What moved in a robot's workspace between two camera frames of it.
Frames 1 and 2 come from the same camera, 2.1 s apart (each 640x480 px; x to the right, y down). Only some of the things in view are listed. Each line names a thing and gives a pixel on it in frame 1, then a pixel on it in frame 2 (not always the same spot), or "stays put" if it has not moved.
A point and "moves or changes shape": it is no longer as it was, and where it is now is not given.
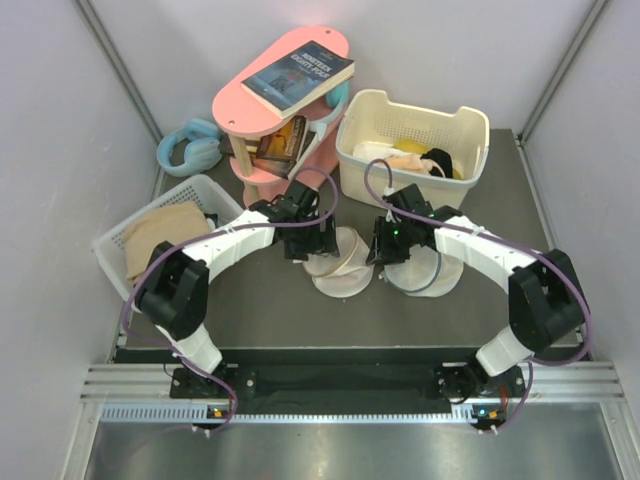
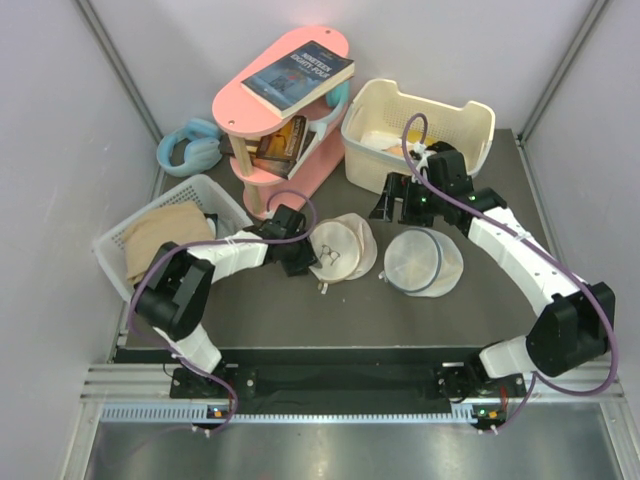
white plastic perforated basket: [109, 248] stays put
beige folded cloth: [174, 223] stays put
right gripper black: [382, 253] -> [400, 187]
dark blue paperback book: [298, 78] stays put
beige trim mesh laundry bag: [346, 275] moves or changes shape
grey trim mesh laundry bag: [425, 273] stays put
